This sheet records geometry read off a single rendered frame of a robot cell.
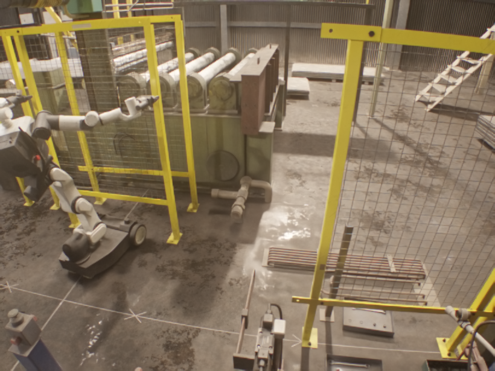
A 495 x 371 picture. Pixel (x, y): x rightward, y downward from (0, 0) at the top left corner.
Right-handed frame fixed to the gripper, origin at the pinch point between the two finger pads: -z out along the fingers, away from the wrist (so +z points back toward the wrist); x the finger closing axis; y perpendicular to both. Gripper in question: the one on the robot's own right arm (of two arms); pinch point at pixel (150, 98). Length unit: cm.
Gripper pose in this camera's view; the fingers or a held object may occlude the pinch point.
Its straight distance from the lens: 226.4
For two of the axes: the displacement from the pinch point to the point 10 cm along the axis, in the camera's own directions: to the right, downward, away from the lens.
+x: 9.8, 0.9, -1.5
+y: 0.0, -8.5, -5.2
